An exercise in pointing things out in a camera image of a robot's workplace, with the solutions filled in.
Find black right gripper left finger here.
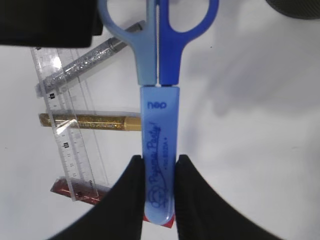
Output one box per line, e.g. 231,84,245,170
51,155,145,240

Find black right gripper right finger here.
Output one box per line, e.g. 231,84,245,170
174,154,275,240

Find silver marker pen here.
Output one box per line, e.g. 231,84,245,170
34,20,146,98

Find blue scissors with cover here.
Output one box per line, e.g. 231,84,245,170
97,0,219,225

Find red marker pen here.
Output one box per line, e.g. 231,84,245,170
49,176,175,229

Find clear plastic ruler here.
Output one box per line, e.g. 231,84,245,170
31,47,109,205

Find gold marker pen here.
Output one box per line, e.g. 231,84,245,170
39,113,142,132

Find black mesh pen holder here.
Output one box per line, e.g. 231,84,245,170
266,0,320,20

